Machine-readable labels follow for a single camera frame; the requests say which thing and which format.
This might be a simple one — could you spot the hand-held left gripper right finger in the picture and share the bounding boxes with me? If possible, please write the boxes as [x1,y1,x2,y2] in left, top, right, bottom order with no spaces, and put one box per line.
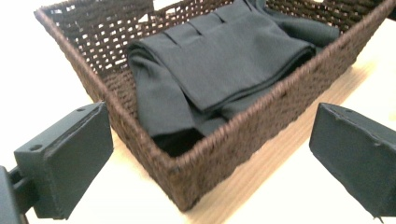
[308,102,396,224]

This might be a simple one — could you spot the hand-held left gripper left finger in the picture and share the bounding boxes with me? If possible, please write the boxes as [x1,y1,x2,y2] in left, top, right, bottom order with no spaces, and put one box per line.
[13,101,115,220]

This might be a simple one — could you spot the brown wicker basket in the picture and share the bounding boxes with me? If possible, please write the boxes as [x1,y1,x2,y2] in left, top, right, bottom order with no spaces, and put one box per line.
[33,0,396,213]

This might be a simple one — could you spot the black pants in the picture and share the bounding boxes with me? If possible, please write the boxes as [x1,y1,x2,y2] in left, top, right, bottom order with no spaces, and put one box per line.
[126,0,341,159]

